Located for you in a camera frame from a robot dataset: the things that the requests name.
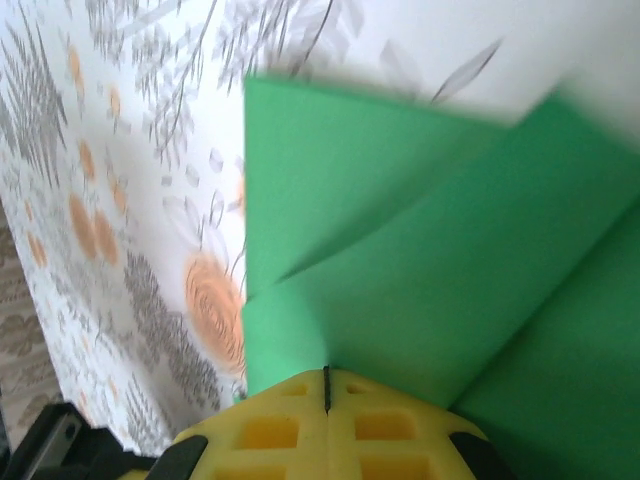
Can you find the floral patterned table cover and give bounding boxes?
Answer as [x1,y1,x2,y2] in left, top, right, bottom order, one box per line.
[0,0,640,451]

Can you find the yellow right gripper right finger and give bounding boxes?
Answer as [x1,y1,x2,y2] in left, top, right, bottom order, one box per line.
[327,368,515,480]

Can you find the green square cloth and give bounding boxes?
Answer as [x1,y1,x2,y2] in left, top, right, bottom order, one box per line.
[232,74,640,480]

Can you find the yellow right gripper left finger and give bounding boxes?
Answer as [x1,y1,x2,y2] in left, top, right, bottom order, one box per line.
[148,368,330,480]

